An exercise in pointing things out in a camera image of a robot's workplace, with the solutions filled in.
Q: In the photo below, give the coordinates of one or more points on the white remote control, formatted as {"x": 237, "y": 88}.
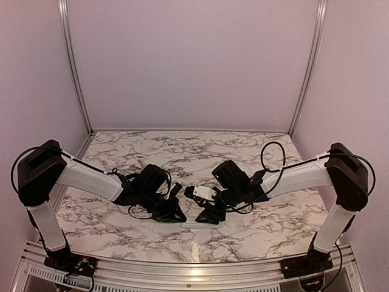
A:
{"x": 196, "y": 225}

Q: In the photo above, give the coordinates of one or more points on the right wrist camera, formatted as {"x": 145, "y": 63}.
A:
{"x": 201, "y": 192}

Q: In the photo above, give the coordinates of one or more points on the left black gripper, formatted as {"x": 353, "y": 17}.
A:
{"x": 169, "y": 215}

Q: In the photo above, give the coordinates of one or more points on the right aluminium frame post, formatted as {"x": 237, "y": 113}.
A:
{"x": 312, "y": 60}

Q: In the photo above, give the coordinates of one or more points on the left aluminium frame post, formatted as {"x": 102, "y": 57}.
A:
{"x": 69, "y": 47}

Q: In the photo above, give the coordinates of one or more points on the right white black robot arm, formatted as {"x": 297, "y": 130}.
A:
{"x": 339, "y": 168}

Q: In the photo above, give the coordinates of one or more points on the front aluminium rail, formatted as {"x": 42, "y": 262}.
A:
{"x": 130, "y": 275}

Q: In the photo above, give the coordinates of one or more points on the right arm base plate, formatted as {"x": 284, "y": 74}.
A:
{"x": 304, "y": 265}

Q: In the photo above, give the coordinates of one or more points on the aluminium frame post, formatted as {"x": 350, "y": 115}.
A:
{"x": 69, "y": 47}
{"x": 312, "y": 60}

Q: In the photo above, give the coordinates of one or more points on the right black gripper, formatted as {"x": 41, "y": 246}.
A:
{"x": 211, "y": 213}

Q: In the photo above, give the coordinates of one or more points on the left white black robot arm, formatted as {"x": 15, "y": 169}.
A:
{"x": 37, "y": 170}

